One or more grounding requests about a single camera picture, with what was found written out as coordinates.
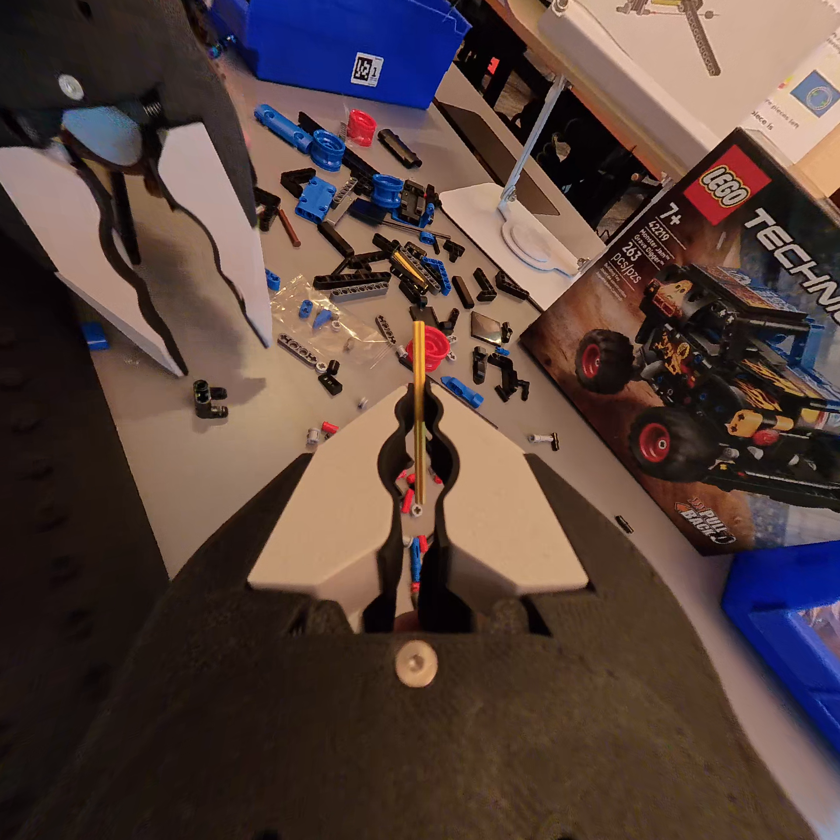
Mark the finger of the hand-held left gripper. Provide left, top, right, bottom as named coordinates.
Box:
left=0, top=146, right=189, bottom=379
left=146, top=120, right=274, bottom=350

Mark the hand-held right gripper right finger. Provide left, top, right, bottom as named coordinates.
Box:
left=419, top=379, right=590, bottom=634

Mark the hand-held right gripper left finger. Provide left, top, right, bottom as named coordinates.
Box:
left=247, top=386, right=404, bottom=634

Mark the grey desk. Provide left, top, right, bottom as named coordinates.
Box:
left=85, top=49, right=840, bottom=840

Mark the pile of small coloured pins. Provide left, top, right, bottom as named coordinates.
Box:
left=305, top=422, right=437, bottom=595

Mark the blue long tube connector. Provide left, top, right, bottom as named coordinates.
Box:
left=255, top=104, right=313, bottom=153

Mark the blue square toy panel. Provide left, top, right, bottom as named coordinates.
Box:
left=294, top=176, right=337, bottom=225

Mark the large black angled connector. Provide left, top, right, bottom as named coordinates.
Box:
left=492, top=356, right=531, bottom=403

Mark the blue wedge toy piece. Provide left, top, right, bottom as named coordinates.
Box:
left=441, top=375, right=485, bottom=408

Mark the stack of black toy beams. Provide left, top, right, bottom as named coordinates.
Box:
left=252, top=167, right=532, bottom=312

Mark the dark grey holed beam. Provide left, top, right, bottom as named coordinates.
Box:
left=277, top=332, right=329, bottom=372

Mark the blue bin with square tag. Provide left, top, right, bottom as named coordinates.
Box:
left=239, top=0, right=473, bottom=111

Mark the clear plastic bag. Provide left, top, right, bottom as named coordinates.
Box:
left=269, top=272, right=395, bottom=368

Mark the black ribbed toy block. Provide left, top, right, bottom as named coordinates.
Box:
left=377, top=129, right=423, bottom=169

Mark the black flat toy panel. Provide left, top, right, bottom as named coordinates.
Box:
left=470, top=311, right=514, bottom=347

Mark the black and blue chassis assembly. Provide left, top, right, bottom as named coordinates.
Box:
left=348, top=174, right=439, bottom=227

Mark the monster truck toy set box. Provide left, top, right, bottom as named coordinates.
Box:
left=518, top=128, right=840, bottom=557

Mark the black dimpled mat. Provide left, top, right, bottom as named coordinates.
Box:
left=0, top=233, right=173, bottom=840

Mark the white booklet stand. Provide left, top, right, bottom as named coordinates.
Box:
left=440, top=0, right=840, bottom=277

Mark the instruction booklet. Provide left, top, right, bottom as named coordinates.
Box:
left=577, top=0, right=840, bottom=165

